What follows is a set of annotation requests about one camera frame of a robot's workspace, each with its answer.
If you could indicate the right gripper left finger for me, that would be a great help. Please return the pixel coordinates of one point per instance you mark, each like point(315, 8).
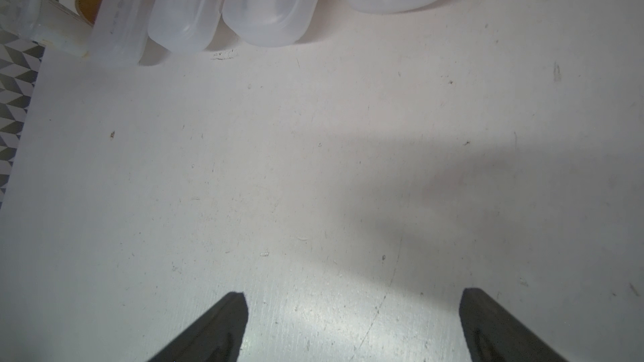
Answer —
point(217, 335)

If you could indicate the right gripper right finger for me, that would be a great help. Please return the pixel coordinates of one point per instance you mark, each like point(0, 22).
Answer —
point(494, 334)

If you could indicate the small clear glass cup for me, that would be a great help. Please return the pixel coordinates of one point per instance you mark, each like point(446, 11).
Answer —
point(20, 18)

